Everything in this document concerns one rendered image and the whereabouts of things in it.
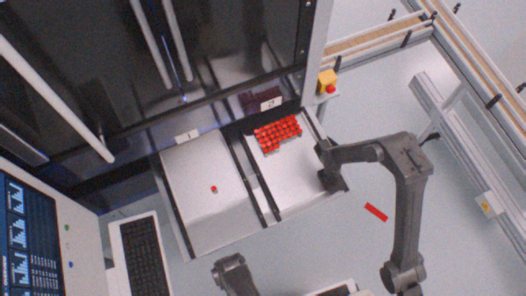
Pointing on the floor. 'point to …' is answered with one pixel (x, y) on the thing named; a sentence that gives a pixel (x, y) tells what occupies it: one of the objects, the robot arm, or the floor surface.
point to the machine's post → (321, 20)
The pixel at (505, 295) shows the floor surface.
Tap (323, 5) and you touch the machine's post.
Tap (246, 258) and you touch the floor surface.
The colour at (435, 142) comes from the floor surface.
